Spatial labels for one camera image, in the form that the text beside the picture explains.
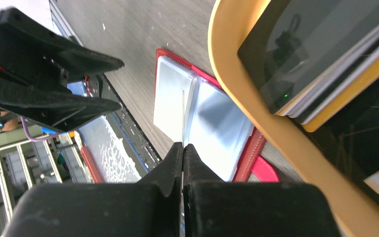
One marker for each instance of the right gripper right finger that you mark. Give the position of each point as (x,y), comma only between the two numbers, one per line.
(215,208)

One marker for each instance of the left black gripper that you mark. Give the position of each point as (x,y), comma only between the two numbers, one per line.
(30,50)

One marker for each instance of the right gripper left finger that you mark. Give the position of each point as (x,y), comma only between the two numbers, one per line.
(149,207)

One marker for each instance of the red card holder wallet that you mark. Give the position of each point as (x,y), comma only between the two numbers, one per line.
(225,139)

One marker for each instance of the tan oval tray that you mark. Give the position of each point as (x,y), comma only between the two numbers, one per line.
(230,22)

